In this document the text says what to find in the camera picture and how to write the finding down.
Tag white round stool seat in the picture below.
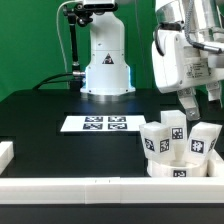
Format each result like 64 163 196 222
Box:
147 160 207 178

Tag white front fence bar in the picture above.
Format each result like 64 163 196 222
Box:
0 177 224 204

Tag white marker sheet with tags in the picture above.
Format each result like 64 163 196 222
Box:
61 115 146 132

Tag white cable on stand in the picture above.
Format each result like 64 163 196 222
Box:
55 0 78 73

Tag white camera on stand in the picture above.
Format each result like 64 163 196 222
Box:
83 0 116 11

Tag white left fence piece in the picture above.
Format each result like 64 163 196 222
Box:
0 141 14 175

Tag black cables on table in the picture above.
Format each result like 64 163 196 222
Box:
32 73 75 90

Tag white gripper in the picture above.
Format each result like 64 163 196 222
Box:
151 27 222 121

